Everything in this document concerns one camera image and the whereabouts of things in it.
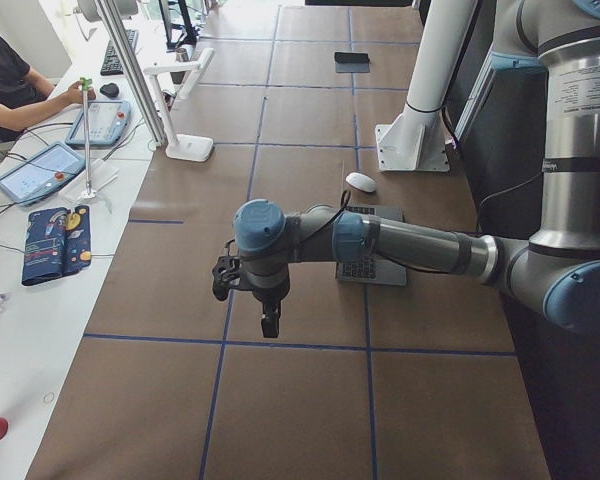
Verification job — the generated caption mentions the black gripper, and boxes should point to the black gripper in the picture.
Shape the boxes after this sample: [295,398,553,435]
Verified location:
[246,272,290,338]

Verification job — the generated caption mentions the grey laptop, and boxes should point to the grey laptop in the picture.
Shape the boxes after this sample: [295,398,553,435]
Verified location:
[335,204,407,287]

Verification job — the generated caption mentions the black mouse pad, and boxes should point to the black mouse pad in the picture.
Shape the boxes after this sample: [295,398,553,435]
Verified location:
[334,52,370,64]

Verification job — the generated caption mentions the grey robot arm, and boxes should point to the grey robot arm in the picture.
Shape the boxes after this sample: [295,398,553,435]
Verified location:
[213,1,600,338]

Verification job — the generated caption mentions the white computer mouse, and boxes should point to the white computer mouse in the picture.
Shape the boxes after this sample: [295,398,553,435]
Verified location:
[345,172,377,194]

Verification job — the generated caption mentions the white desk lamp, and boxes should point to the white desk lamp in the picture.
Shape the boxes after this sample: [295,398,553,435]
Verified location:
[143,47,215,162]

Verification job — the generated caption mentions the black desk mouse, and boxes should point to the black desk mouse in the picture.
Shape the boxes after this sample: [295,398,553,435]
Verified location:
[100,83,120,99]

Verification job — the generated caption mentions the metal rod with green tip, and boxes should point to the metal rod with green tip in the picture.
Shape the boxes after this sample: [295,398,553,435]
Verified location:
[79,77,97,203]

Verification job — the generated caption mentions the blue space pattern pouch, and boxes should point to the blue space pattern pouch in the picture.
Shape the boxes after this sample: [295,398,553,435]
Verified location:
[21,205,92,286]

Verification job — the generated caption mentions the upper teach pendant tablet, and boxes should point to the upper teach pendant tablet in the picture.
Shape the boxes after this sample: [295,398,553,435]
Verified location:
[64,100,131,149]

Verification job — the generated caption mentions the teach pendant tablet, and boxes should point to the teach pendant tablet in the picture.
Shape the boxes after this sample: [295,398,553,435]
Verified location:
[0,142,85,206]
[64,100,131,149]

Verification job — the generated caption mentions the lower teach pendant tablet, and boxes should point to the lower teach pendant tablet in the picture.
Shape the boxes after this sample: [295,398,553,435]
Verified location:
[0,142,85,206]

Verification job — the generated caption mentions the black keyboard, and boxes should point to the black keyboard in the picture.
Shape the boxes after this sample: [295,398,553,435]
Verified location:
[99,28,140,77]

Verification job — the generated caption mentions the person in black shirt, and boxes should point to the person in black shirt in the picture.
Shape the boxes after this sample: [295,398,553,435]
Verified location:
[0,36,83,142]

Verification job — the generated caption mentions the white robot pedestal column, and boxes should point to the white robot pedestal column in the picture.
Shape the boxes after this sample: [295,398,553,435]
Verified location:
[375,0,478,172]

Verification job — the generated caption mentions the aluminium frame post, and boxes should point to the aluminium frame post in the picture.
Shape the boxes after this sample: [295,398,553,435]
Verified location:
[94,0,167,147]

